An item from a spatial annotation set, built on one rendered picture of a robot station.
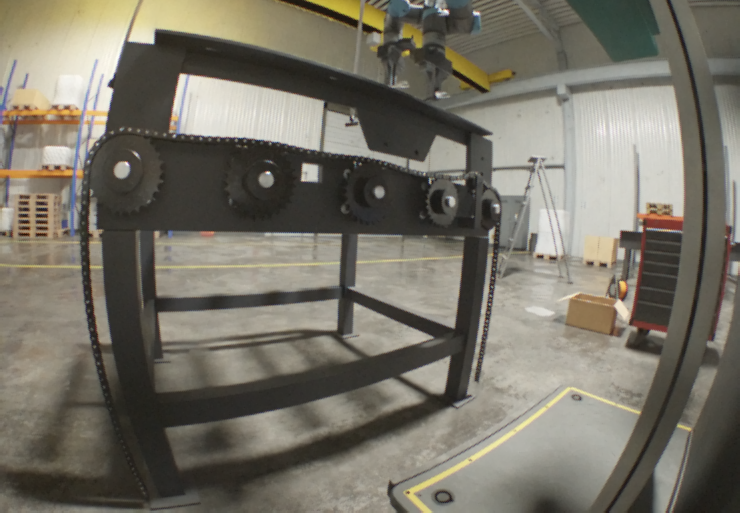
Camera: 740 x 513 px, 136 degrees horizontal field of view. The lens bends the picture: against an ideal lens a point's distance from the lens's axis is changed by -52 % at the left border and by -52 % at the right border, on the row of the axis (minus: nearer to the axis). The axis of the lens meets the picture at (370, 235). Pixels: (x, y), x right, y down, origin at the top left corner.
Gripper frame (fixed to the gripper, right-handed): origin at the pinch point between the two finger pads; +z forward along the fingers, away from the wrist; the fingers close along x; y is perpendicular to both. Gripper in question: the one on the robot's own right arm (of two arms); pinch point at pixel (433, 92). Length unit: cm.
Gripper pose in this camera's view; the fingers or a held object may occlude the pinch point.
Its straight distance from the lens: 99.2
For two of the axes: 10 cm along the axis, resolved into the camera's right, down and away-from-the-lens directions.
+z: -0.6, 10.0, 0.6
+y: 6.0, 0.9, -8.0
